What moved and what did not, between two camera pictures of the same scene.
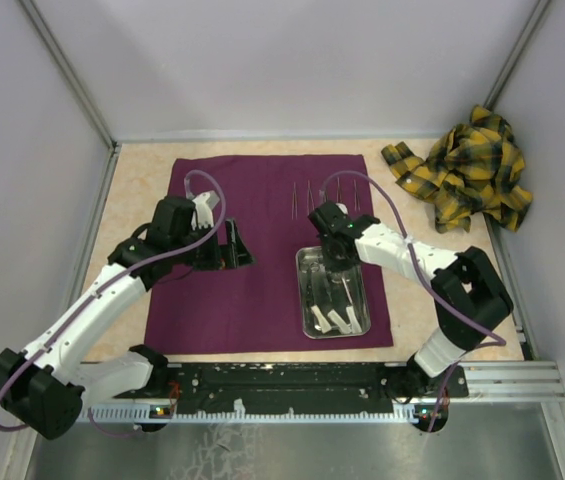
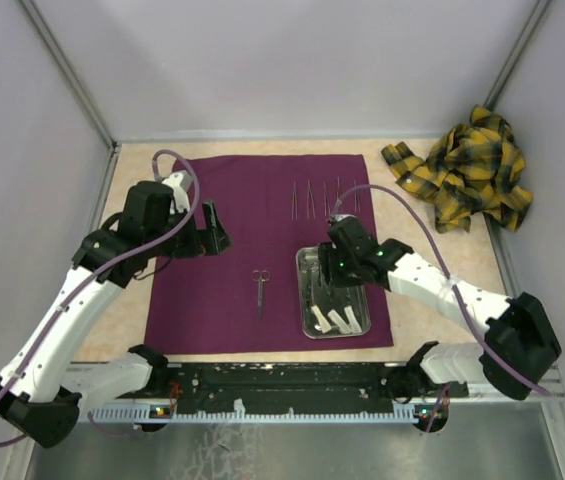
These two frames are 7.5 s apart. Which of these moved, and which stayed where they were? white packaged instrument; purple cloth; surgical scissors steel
Moved: surgical scissors steel
Stayed: white packaged instrument; purple cloth
